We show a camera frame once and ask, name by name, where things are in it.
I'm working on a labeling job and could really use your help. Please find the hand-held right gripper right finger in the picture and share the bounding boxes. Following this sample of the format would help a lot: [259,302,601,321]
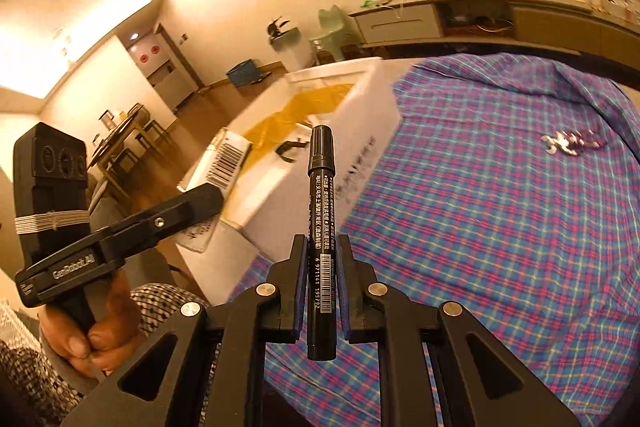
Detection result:
[338,234,581,427]

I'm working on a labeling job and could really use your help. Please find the black marker pen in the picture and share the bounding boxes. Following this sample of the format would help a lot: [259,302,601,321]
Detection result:
[306,125,340,362]

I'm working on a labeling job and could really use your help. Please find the wooden dining table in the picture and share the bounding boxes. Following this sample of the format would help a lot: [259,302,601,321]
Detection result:
[87,104,176,188]

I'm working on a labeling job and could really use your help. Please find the green child chair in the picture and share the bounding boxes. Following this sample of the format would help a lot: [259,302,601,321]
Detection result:
[310,7,361,58]

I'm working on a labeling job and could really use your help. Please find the black clip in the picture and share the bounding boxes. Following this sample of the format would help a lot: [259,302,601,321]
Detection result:
[276,138,307,164]

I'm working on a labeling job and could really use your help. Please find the person's left hand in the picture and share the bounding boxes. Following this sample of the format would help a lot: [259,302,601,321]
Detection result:
[39,277,147,380]

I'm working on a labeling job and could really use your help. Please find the white box with small things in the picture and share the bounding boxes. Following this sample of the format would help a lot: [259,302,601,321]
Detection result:
[597,0,640,22]

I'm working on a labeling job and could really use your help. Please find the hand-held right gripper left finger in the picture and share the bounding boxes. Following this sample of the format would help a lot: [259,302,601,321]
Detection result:
[60,234,308,427]

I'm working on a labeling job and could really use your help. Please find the grey television cabinet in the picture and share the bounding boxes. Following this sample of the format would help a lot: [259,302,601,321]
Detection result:
[347,0,640,58]

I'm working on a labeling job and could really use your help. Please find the blue plastic basket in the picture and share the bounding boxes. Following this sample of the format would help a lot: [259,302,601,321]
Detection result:
[226,61,262,88]

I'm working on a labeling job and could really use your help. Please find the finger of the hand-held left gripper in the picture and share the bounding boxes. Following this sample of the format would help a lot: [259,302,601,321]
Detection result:
[101,185,224,261]

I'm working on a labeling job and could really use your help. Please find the blue plaid cloth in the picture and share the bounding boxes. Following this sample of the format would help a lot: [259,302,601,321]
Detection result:
[227,52,640,427]

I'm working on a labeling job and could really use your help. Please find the white foam box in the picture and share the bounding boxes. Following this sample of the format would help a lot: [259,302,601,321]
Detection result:
[177,56,405,268]

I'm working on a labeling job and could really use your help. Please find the white trash bin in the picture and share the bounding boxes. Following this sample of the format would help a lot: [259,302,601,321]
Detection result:
[267,14,313,70]

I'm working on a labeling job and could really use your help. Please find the room door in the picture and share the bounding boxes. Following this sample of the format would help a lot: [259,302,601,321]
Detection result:
[127,32,201,108]

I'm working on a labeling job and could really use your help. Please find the white barcode packet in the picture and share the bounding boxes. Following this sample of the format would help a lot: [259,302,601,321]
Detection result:
[205,130,252,190]

